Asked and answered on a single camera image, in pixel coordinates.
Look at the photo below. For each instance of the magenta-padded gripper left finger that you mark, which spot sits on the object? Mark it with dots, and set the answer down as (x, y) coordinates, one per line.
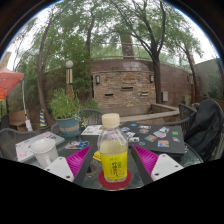
(78, 161)

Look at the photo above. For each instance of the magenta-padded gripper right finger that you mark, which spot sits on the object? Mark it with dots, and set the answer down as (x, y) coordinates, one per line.
(145, 160)

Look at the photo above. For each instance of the yellow-labelled drink bottle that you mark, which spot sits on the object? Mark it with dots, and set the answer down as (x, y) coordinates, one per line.
(113, 160)

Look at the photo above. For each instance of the colourful picture cards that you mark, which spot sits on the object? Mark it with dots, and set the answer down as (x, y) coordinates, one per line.
(76, 144)

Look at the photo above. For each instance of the small yellow packet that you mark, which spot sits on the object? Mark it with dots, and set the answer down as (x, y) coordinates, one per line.
(97, 156)

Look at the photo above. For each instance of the dark laptop with stickers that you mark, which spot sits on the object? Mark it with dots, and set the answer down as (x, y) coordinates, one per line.
(153, 136)

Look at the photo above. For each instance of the white book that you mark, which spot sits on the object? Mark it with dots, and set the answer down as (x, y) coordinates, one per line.
(91, 130)

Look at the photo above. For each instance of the white mug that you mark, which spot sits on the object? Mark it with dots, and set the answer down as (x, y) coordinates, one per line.
(45, 151)

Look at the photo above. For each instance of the potted green plant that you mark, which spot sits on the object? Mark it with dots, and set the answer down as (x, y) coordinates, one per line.
(66, 125)

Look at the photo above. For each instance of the silver laptop with stickers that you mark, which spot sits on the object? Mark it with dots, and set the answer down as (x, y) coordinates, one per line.
(25, 148)

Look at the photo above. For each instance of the blue-yellow striped cone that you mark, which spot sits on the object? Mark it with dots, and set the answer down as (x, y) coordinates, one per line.
(43, 119)

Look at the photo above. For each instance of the black backpack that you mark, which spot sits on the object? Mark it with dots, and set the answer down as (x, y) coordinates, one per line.
(205, 126)

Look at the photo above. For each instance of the dark-trunked tree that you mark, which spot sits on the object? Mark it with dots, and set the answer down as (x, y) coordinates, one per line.
(156, 76)

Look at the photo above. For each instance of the leaning pale-trunked tree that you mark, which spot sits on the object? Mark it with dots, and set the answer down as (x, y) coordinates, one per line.
(40, 66)

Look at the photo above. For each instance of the orange parasol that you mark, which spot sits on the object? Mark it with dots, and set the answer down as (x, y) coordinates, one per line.
(8, 81)

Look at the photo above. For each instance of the grey wall box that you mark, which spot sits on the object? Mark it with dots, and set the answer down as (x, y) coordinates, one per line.
(165, 96)

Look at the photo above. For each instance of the black wall lamp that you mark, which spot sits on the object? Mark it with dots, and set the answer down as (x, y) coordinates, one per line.
(151, 78)
(98, 79)

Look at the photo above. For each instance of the globe-topped lamp post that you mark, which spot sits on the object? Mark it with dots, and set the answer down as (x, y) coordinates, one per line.
(69, 78)

